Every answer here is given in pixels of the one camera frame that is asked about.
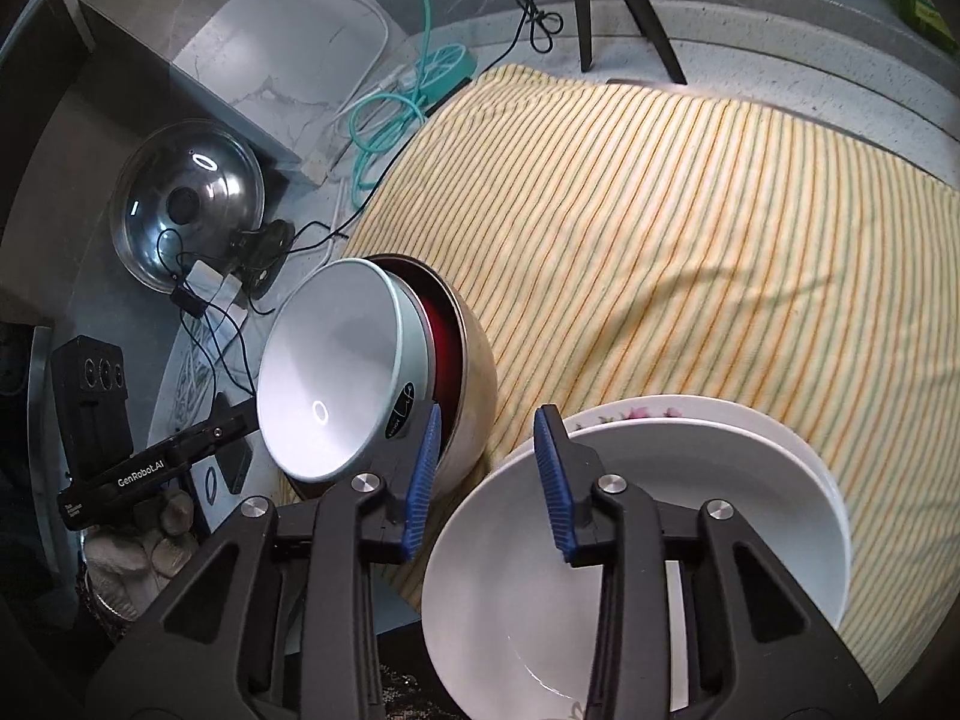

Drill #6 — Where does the black device with cables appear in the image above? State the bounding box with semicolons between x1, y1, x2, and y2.
152;218;355;398

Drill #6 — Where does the light green ceramic bowl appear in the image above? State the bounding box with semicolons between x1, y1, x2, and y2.
256;259;436;483

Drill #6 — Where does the large steel bowl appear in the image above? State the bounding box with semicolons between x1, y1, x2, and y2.
319;278;496;497

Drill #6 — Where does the pink flower deep plate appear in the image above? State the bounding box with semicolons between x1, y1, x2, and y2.
565;393;838;496

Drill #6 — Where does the striped yellow towel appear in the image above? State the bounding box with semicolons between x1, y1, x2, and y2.
347;65;958;695

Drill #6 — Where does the white plug and cable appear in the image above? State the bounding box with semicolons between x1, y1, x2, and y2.
291;0;422;182

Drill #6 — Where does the red steel small bowl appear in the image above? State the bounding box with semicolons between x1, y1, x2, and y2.
371;254;462;449

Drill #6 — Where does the teal power cable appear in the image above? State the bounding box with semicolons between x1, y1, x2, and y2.
348;0;452;197

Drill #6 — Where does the glass pot lid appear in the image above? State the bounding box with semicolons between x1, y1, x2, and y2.
107;119;265;294

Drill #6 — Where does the black light cable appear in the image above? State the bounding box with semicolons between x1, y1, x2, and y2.
245;0;566;301

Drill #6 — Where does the white plate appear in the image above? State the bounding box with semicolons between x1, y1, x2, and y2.
421;413;851;718

